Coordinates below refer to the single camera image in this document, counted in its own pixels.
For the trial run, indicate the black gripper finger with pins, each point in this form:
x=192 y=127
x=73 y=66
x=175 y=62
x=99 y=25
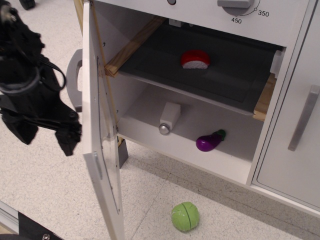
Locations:
x=68 y=139
x=23 y=130

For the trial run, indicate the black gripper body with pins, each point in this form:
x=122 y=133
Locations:
x=35 y=98

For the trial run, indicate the white oven door with window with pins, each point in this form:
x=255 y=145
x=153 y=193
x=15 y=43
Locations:
x=99 y=134

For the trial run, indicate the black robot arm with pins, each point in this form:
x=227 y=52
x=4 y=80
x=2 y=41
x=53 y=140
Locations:
x=20 y=48

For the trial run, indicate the small round oven button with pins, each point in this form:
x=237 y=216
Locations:
x=172 y=2

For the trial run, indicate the dark grey oven tray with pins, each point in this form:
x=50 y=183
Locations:
x=237 y=74

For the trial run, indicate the grey cabinet leg foot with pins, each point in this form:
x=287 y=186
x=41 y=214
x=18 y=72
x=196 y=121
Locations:
x=122 y=153

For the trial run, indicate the black caster wheel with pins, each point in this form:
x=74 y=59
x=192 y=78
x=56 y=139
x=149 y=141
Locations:
x=27 y=4

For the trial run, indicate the white block with silver knob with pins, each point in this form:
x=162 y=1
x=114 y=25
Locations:
x=169 y=117

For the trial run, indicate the green toy cabbage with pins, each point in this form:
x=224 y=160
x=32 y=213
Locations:
x=185 y=216

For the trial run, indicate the purple toy eggplant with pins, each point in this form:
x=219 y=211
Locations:
x=209 y=142

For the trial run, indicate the red white toy sushi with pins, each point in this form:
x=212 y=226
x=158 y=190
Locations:
x=195 y=59

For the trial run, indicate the white toy kitchen cabinet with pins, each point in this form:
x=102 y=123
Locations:
x=124 y=25

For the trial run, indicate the grey temperature dial knob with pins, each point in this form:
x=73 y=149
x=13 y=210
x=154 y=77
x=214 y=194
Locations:
x=235 y=7

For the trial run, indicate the white right cabinet door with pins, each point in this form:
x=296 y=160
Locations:
x=296 y=174

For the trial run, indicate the grey oven door handle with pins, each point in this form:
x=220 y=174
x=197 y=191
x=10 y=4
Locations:
x=72 y=73

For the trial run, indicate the aluminium frame rail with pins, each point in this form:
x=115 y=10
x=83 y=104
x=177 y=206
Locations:
x=9 y=218

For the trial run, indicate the black base plate with screw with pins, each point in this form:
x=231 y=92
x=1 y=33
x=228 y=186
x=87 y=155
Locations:
x=32 y=230

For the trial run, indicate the silver cabinet door handle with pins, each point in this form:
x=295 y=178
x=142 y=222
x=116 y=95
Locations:
x=306 y=113

